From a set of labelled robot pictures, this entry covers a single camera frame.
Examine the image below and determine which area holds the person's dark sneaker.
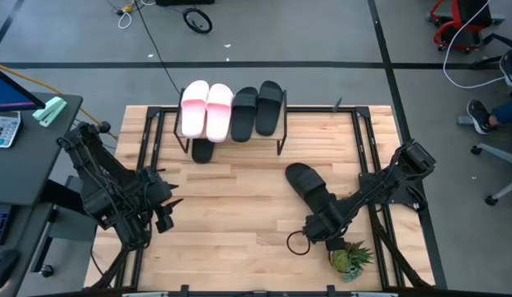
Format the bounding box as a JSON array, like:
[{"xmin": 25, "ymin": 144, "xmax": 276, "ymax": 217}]
[
  {"xmin": 499, "ymin": 49, "xmax": 512, "ymax": 87},
  {"xmin": 466, "ymin": 99, "xmax": 495, "ymax": 135}
]

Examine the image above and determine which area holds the black right gripper cable loop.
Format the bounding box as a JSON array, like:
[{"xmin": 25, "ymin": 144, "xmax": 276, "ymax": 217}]
[{"xmin": 286, "ymin": 229, "xmax": 311, "ymax": 256}]

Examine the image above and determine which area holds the green succulent in pot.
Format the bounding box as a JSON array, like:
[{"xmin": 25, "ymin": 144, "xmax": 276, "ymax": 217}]
[{"xmin": 328, "ymin": 240, "xmax": 375, "ymax": 284}]

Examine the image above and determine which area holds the person's leg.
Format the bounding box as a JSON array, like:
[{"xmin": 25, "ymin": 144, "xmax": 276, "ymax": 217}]
[{"xmin": 489, "ymin": 92, "xmax": 512, "ymax": 125}]

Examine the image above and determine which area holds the black computer mouse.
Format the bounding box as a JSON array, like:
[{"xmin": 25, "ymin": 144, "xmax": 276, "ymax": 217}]
[{"xmin": 0, "ymin": 248, "xmax": 21, "ymax": 292}]

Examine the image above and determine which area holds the long white cable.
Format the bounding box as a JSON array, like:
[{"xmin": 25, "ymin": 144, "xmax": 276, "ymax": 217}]
[{"xmin": 441, "ymin": 0, "xmax": 500, "ymax": 90}]

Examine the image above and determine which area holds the grey calculator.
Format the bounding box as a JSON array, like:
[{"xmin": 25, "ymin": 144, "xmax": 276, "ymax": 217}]
[{"xmin": 0, "ymin": 110, "xmax": 22, "ymax": 149}]

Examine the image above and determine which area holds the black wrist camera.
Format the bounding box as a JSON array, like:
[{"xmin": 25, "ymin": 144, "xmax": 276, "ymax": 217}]
[
  {"xmin": 155, "ymin": 204, "xmax": 175, "ymax": 234},
  {"xmin": 325, "ymin": 237, "xmax": 347, "ymax": 252}
]

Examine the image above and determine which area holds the black chair base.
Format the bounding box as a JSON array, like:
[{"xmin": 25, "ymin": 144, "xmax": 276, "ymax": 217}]
[{"xmin": 470, "ymin": 32, "xmax": 512, "ymax": 71}]

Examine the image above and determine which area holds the red and black chair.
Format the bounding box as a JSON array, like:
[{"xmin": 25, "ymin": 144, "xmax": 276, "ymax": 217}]
[{"xmin": 427, "ymin": 0, "xmax": 507, "ymax": 54}]

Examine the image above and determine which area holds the white cable coil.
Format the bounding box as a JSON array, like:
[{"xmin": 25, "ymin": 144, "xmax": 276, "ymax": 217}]
[{"xmin": 117, "ymin": 10, "xmax": 134, "ymax": 30}]

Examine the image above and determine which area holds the black aluminium table frame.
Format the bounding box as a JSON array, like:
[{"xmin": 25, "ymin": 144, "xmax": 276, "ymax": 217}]
[{"xmin": 90, "ymin": 105, "xmax": 434, "ymax": 297}]

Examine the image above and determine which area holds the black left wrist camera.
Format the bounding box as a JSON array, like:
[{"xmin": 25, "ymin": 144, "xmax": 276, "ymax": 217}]
[{"xmin": 155, "ymin": 204, "xmax": 175, "ymax": 234}]

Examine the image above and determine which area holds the black slide sandal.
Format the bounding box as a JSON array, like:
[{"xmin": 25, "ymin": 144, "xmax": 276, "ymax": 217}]
[
  {"xmin": 191, "ymin": 139, "xmax": 216, "ymax": 165},
  {"xmin": 255, "ymin": 80, "xmax": 285, "ymax": 137},
  {"xmin": 284, "ymin": 162, "xmax": 338, "ymax": 216},
  {"xmin": 230, "ymin": 86, "xmax": 259, "ymax": 144}
]

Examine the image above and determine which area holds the mint green stapler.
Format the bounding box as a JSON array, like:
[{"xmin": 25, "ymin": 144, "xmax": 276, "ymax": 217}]
[{"xmin": 31, "ymin": 96, "xmax": 69, "ymax": 128}]

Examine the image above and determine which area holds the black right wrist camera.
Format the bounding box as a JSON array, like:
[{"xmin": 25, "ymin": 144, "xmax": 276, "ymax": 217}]
[{"xmin": 325, "ymin": 237, "xmax": 347, "ymax": 252}]

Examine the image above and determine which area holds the grey desk foot with caster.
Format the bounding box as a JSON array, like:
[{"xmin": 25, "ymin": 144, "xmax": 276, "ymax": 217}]
[{"xmin": 31, "ymin": 175, "xmax": 102, "ymax": 278}]

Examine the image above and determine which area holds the black coiled cable ring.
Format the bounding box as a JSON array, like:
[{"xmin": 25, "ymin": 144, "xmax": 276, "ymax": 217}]
[{"xmin": 182, "ymin": 7, "xmax": 213, "ymax": 35}]

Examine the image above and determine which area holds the yellow cable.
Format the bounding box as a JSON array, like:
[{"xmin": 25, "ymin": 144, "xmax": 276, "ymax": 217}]
[{"xmin": 0, "ymin": 61, "xmax": 102, "ymax": 125}]

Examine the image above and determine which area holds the computer monitor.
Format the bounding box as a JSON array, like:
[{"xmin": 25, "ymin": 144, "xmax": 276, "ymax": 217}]
[{"xmin": 0, "ymin": 65, "xmax": 46, "ymax": 115}]

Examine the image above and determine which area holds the pink and white slide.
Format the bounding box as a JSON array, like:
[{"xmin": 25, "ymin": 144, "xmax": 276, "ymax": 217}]
[
  {"xmin": 205, "ymin": 83, "xmax": 235, "ymax": 144},
  {"xmin": 180, "ymin": 80, "xmax": 211, "ymax": 139}
]

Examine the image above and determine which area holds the wooden shelf with black legs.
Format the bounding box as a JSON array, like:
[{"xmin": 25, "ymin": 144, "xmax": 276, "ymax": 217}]
[{"xmin": 173, "ymin": 88, "xmax": 287, "ymax": 156}]

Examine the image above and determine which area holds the black floor cable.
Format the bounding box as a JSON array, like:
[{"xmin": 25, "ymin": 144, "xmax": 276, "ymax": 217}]
[{"xmin": 134, "ymin": 0, "xmax": 181, "ymax": 94}]

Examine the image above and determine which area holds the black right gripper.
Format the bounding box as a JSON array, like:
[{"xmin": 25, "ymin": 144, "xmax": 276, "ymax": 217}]
[{"xmin": 301, "ymin": 197, "xmax": 357, "ymax": 244}]

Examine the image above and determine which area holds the grey office chair base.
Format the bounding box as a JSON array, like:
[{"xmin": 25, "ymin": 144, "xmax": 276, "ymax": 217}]
[{"xmin": 457, "ymin": 115, "xmax": 512, "ymax": 207}]

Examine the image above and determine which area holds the black box on floor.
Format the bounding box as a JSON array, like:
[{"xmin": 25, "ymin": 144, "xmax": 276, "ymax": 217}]
[{"xmin": 155, "ymin": 0, "xmax": 216, "ymax": 6}]

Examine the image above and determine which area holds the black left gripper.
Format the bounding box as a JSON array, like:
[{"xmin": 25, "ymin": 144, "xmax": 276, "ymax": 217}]
[{"xmin": 134, "ymin": 167, "xmax": 185, "ymax": 210}]

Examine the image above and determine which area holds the dark grey desk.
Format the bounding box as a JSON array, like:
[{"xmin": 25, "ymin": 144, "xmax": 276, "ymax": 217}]
[{"xmin": 0, "ymin": 92, "xmax": 84, "ymax": 297}]

